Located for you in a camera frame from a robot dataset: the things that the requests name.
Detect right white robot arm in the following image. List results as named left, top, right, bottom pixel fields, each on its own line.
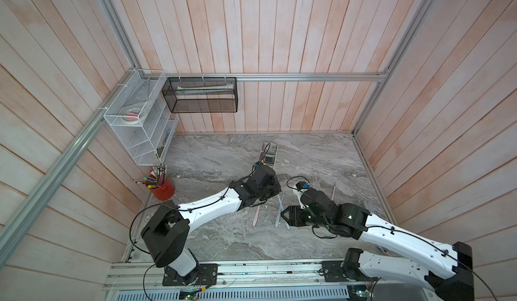
left=281, top=187, right=479, bottom=300

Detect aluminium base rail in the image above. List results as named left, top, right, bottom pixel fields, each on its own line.
left=100, top=259, right=438, bottom=300

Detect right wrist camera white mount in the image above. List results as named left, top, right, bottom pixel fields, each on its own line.
left=293, top=181, right=310, bottom=209

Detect horizontal aluminium wall rail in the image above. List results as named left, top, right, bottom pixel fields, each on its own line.
left=148, top=71, right=387, bottom=82

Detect white wire mesh shelf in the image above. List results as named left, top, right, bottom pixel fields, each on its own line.
left=104, top=69, right=179, bottom=166

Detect black wire mesh basket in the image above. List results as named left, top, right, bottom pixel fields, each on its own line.
left=162, top=77, right=239, bottom=114

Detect left aluminium wall rail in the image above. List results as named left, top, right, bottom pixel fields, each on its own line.
left=1, top=68, right=136, bottom=267

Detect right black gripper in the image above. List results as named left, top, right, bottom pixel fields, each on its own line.
left=279, top=205, right=331, bottom=230

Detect pens in red cup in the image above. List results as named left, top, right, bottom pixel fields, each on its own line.
left=133, top=164, right=167, bottom=189

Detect red pen cup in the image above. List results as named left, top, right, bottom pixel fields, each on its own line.
left=148, top=176, right=176, bottom=201

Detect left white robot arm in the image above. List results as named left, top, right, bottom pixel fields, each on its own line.
left=129, top=162, right=281, bottom=291

